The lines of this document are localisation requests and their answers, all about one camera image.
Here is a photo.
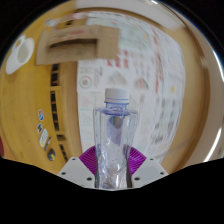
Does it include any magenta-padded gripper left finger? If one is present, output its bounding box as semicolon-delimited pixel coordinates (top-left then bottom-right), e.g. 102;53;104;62
57;146;98;189

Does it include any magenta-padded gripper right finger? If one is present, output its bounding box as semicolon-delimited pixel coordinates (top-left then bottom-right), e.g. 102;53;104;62
125;147;169;190

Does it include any clear plastic bottle white cap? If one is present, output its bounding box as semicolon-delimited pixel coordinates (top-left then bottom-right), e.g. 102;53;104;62
92;87;138;190

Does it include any small black round object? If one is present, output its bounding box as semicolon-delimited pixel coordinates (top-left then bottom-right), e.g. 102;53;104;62
47;148;57;162

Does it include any dark pen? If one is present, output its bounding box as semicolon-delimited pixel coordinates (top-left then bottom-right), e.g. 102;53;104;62
44;135;53;152

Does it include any small white card pack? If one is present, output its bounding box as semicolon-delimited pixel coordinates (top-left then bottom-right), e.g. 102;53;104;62
39;128;50;148

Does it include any small blue card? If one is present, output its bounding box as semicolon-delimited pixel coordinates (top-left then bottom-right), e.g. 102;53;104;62
37;108;45;122

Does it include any flat round red coaster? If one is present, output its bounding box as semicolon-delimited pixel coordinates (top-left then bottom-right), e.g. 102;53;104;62
0;137;5;158

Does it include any white ceramic mug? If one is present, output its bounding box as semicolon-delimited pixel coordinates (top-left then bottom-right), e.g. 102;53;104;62
4;34;35;76

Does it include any open brown cardboard box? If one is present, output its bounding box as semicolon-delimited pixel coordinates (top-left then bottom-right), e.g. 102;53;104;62
35;24;120;66

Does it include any wooden slatted back rail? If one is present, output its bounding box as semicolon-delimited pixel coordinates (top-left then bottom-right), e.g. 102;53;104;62
49;63;70;163

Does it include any wall of printed posters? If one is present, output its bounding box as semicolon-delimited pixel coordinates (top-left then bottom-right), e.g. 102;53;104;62
44;11;188;168

